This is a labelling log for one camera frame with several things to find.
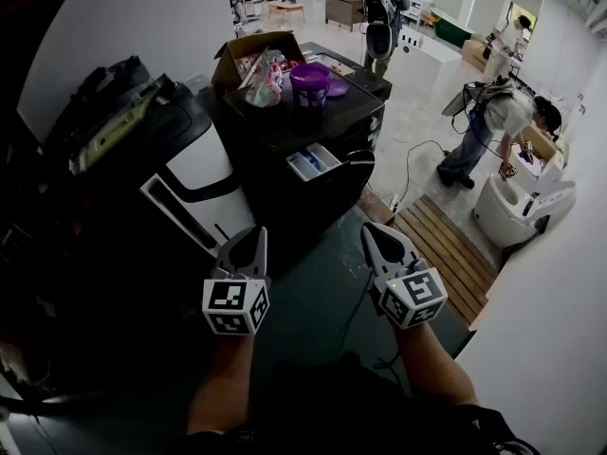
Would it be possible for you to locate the person's left forearm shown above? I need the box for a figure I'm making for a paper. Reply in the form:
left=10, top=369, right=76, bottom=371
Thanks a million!
left=187, top=332, right=255, bottom=436

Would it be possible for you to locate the round wooden table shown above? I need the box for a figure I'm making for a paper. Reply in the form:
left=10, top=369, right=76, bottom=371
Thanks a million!
left=267, top=0, right=306, bottom=24

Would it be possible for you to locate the white detergent drawer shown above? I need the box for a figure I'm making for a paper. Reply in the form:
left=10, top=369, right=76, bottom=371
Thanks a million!
left=285, top=142, right=342, bottom=183

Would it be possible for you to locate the pink white detergent pouch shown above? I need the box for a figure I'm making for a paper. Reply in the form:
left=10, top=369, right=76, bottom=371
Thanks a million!
left=245, top=49, right=285, bottom=108

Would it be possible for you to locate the person's right forearm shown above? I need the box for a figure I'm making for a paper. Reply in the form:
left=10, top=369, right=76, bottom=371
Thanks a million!
left=393, top=322, right=481, bottom=410

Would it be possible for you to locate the white plastic appliance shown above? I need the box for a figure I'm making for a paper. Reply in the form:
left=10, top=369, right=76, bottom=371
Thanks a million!
left=182, top=73, right=213, bottom=95

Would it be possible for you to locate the white drawer cabinet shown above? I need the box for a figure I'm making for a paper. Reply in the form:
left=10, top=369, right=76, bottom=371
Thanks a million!
left=402, top=0, right=435, bottom=27

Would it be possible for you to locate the black washing machine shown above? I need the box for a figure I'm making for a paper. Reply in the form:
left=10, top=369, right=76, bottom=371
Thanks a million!
left=218, top=79, right=386, bottom=260

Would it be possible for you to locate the white black cleaning machine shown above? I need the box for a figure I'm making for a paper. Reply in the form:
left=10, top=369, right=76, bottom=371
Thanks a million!
left=45, top=54, right=257, bottom=260

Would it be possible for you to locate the metal rod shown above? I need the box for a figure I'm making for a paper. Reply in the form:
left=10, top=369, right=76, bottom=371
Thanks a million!
left=235, top=46, right=270, bottom=90

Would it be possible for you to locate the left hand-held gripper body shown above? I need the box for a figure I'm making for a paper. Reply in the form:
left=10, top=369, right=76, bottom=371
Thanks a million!
left=202, top=266, right=272, bottom=337

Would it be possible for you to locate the white toilet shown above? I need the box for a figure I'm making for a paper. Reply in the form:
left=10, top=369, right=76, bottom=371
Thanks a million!
left=473, top=173, right=578, bottom=249

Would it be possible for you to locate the large open cardboard box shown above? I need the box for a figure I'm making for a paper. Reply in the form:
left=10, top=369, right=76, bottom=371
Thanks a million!
left=212, top=30, right=307, bottom=97

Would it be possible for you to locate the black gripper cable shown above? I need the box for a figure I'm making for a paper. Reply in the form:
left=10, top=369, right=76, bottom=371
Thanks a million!
left=331, top=272, right=412, bottom=388

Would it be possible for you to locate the closed cardboard box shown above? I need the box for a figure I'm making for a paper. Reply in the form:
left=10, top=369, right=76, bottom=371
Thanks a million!
left=462, top=39, right=489, bottom=73

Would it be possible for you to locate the black floor cable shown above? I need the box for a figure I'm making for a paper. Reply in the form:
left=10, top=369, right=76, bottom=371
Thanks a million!
left=392, top=138, right=451, bottom=210

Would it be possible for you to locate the black oval hanging device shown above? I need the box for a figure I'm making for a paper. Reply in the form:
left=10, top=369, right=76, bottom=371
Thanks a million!
left=366, top=20, right=395, bottom=61

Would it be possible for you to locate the brown wooden desk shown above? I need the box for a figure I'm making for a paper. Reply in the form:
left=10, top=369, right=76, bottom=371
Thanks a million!
left=324, top=0, right=366, bottom=32

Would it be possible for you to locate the wooden slatted platform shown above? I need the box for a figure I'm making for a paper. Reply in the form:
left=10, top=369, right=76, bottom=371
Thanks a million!
left=358, top=191, right=499, bottom=326

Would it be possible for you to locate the purple detergent tub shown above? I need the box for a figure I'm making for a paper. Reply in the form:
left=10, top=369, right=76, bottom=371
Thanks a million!
left=288, top=62, right=332, bottom=109

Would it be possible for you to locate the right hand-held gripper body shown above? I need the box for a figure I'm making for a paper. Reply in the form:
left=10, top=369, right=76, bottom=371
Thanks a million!
left=370, top=257, right=450, bottom=331

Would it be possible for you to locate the black sink cabinet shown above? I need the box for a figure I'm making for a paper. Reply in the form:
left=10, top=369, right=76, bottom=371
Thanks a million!
left=298, top=41, right=393, bottom=100

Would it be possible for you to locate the person's black clothing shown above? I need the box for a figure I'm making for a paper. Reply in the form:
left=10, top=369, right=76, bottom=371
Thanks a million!
left=165, top=353, right=542, bottom=455

